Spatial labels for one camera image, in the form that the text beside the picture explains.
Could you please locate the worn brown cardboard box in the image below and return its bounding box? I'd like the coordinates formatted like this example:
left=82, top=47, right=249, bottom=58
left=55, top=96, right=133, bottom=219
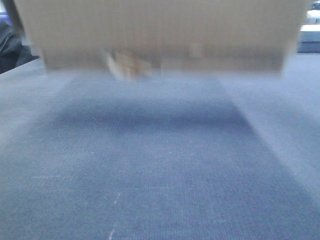
left=4, top=0, right=311, bottom=79

